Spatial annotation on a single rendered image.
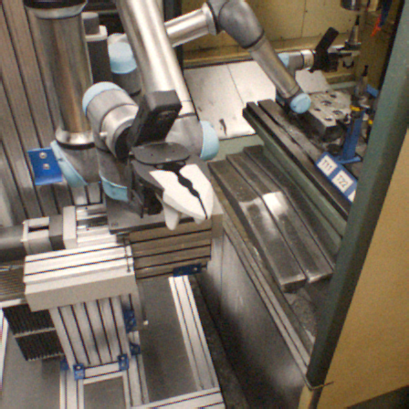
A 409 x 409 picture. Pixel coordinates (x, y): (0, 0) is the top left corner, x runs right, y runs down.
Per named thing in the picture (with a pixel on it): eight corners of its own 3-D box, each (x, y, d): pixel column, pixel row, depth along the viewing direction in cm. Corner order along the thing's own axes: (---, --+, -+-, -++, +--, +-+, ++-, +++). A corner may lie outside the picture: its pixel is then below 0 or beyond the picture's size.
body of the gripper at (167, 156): (193, 210, 60) (157, 166, 68) (200, 155, 55) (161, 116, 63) (141, 222, 57) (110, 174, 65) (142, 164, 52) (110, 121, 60)
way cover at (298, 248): (282, 305, 157) (288, 275, 147) (204, 170, 223) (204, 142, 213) (354, 285, 164) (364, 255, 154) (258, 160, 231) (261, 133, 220)
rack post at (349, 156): (340, 165, 177) (355, 97, 158) (332, 158, 181) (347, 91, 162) (361, 161, 179) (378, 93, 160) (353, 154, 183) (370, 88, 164)
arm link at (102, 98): (127, 119, 78) (121, 73, 73) (151, 147, 71) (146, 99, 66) (84, 130, 76) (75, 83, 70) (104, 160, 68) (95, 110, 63)
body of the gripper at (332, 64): (329, 64, 183) (303, 68, 180) (332, 44, 178) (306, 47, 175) (339, 71, 178) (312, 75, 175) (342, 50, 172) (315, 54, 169)
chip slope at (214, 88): (217, 159, 232) (218, 114, 215) (183, 104, 281) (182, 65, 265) (361, 132, 253) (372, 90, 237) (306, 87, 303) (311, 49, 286)
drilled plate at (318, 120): (323, 136, 187) (326, 126, 184) (292, 107, 208) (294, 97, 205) (369, 128, 192) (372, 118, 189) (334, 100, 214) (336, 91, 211)
